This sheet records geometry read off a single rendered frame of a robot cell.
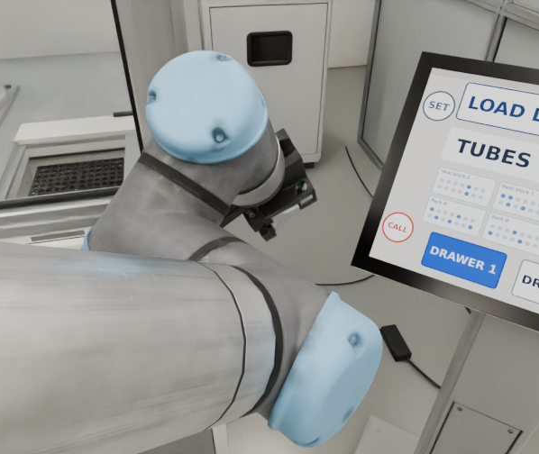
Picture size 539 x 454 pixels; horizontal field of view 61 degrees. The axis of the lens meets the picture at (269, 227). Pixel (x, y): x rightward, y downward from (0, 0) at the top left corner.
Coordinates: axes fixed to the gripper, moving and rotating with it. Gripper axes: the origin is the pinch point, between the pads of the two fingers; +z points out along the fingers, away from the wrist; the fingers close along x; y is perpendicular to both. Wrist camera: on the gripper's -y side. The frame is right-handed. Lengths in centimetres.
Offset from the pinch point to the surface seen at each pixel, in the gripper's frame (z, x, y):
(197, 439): 64, -26, -47
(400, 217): 1.1, -8.9, 16.2
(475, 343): 19.9, -30.6, 19.3
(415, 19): 137, 83, 99
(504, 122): -2.7, -5.3, 32.8
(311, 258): 146, 12, 3
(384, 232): 1.8, -9.6, 13.4
